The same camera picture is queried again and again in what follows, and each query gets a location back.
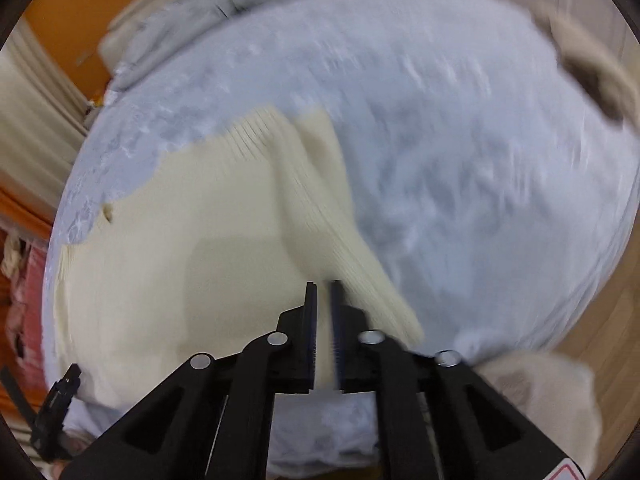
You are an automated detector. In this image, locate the red patterned cloth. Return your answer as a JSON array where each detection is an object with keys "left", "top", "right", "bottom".
[{"left": 4, "top": 232, "right": 52, "bottom": 403}]

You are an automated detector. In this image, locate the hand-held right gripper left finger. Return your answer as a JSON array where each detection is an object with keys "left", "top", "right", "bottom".
[{"left": 60, "top": 282, "right": 319, "bottom": 480}]

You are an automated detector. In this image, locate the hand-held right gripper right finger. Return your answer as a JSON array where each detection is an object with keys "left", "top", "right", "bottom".
[{"left": 327, "top": 280, "right": 587, "bottom": 480}]

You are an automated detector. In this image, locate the cream knitted sweater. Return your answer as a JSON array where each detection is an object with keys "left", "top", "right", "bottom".
[{"left": 52, "top": 104, "right": 427, "bottom": 411}]

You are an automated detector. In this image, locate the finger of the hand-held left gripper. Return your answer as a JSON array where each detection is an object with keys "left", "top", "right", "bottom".
[{"left": 29, "top": 363, "right": 84, "bottom": 462}]

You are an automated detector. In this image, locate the cream pleated curtain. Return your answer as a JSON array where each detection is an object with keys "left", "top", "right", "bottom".
[{"left": 0, "top": 19, "right": 92, "bottom": 222}]

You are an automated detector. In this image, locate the beige fluffy garment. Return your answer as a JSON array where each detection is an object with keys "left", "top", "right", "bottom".
[{"left": 475, "top": 350, "right": 607, "bottom": 480}]

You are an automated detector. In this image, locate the beige brown garment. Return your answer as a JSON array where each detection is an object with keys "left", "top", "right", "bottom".
[{"left": 531, "top": 4, "right": 640, "bottom": 128}]

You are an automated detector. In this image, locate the grey crumpled cloth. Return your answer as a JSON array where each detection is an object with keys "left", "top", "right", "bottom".
[{"left": 97, "top": 0, "right": 412, "bottom": 92}]

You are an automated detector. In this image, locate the pale blue bed blanket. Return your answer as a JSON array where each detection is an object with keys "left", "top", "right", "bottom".
[{"left": 42, "top": 0, "right": 640, "bottom": 476}]

